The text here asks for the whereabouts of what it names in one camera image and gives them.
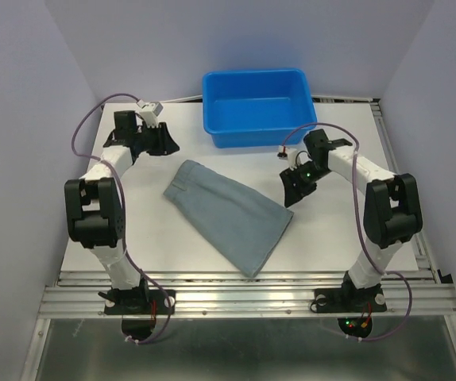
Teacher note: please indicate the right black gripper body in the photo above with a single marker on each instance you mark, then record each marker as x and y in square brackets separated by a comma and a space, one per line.
[318, 171]

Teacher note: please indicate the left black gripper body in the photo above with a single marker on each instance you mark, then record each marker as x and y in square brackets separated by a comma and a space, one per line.
[143, 137]

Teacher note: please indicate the light denim skirt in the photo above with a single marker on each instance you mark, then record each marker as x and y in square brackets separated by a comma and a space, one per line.
[239, 222]

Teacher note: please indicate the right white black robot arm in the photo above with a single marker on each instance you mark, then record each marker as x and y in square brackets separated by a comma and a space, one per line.
[387, 213]

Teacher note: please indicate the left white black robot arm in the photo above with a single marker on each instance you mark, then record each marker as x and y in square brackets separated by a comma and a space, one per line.
[95, 212]

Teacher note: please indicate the blue plastic bin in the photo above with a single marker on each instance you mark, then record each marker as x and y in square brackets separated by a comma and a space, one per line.
[256, 108]

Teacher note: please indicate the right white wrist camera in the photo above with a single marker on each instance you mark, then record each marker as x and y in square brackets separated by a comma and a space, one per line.
[291, 155]

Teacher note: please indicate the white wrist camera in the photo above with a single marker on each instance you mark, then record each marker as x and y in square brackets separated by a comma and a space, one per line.
[149, 112]
[291, 155]

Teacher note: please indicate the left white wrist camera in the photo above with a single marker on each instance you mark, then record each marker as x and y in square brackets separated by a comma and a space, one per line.
[149, 112]

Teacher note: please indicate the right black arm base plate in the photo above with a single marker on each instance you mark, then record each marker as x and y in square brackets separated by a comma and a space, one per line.
[344, 301]

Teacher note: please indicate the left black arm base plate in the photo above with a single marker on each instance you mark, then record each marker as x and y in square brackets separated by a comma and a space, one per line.
[137, 302]

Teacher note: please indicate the aluminium extrusion frame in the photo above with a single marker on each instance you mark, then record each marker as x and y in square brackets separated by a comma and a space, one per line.
[227, 326]

